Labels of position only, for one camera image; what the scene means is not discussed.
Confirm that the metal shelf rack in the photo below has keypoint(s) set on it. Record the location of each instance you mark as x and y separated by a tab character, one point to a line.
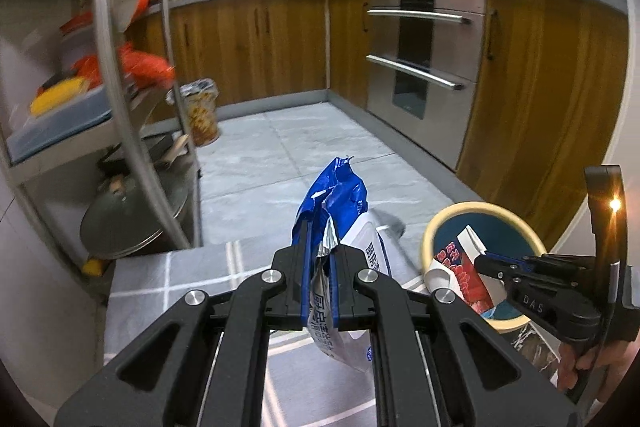
107	7

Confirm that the wooden base cabinets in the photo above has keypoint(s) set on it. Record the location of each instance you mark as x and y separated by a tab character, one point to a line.
280	47

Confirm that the white paper towel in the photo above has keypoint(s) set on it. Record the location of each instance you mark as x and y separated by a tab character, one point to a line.
440	279

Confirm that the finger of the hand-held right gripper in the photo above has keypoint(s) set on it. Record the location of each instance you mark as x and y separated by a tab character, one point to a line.
492	267
537	263

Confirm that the large orange plastic bag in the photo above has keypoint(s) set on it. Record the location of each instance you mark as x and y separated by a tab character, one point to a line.
145	67

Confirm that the grey mat with white lines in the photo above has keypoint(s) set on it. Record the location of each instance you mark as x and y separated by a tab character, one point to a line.
150	287

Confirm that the patterned bin with bag liner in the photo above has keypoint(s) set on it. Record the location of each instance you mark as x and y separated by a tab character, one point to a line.
200	112

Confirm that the red and white carton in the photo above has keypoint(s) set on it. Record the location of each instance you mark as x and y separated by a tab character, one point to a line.
460	272

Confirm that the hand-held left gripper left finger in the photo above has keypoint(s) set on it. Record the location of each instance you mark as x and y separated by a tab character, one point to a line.
306	267

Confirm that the blue and white packet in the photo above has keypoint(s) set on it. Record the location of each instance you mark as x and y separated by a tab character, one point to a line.
335	197

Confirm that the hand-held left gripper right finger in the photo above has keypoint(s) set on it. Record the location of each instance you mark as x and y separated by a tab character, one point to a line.
336	287

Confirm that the stainless steel oven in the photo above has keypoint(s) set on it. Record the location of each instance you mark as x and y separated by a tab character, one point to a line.
425	117

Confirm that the yellow sponge block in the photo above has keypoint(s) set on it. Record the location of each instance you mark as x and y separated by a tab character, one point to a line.
57	94

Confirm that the blue tray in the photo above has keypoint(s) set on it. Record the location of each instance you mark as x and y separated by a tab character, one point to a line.
60	127

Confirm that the tall wooden cabinet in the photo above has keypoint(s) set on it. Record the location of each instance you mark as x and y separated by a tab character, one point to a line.
540	107

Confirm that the person's right hand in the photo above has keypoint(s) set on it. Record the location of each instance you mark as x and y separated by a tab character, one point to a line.
567	367

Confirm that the yellow rimmed teal waste bin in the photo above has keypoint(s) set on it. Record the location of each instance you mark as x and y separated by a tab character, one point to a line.
500	227

